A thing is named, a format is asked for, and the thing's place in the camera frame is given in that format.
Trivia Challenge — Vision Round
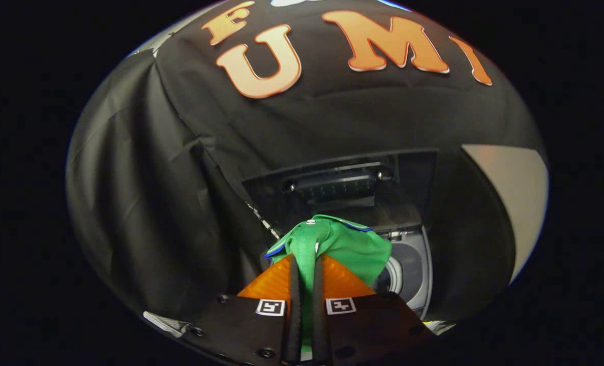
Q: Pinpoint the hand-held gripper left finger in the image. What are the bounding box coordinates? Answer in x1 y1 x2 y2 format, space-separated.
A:
188 254 303 366

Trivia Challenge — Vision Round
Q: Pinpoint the black backdrop cloth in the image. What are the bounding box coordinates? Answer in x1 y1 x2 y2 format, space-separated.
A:
66 0 549 326

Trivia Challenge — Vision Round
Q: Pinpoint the black white striped cable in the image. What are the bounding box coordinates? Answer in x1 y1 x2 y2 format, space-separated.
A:
246 202 280 240

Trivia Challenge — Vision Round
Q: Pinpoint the green polo shirt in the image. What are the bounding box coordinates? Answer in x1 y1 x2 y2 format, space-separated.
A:
263 215 392 356

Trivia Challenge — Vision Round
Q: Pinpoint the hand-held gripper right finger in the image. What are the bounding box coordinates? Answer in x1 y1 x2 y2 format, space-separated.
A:
311 254 437 366

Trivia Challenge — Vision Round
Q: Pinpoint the grey striped object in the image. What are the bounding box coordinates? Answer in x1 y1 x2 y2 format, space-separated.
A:
143 311 191 337

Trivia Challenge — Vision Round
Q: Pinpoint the dark washing machine lid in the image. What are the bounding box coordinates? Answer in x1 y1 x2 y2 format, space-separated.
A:
241 148 439 235

